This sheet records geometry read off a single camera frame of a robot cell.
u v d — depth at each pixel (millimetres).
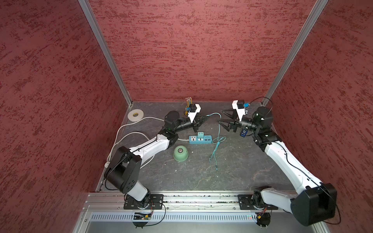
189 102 1002
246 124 623
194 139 952
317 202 387
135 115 1124
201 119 672
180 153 810
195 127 679
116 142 999
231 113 698
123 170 444
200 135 924
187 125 680
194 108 628
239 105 596
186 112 641
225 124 653
